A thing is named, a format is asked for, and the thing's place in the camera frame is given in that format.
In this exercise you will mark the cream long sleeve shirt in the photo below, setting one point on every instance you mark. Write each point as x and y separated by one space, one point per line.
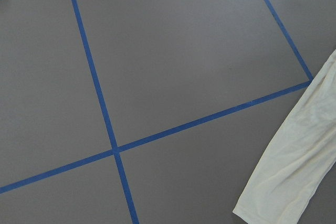
296 159

